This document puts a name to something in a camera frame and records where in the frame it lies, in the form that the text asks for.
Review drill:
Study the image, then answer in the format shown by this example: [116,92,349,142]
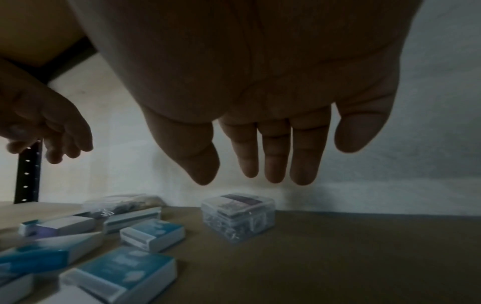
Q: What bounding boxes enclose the person's left hand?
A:
[0,57,94,165]

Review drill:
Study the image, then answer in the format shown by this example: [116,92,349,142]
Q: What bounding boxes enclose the person's right hand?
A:
[68,0,425,186]

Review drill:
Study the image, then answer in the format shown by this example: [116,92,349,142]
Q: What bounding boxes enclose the black metal shelf beam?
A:
[8,36,99,87]

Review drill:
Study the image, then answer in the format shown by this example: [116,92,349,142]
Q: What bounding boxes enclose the wooden shelf board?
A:
[0,0,89,68]

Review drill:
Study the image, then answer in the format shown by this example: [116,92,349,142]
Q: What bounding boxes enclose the clear plastic bag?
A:
[82,193,167,220]

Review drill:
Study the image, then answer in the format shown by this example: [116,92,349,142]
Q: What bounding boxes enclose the clear plastic pin box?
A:
[200,193,276,245]

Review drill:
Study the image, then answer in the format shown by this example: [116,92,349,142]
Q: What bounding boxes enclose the pile of blue white boxes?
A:
[0,206,186,304]

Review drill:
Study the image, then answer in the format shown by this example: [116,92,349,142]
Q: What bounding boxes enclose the black perforated shelf post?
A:
[14,139,43,205]

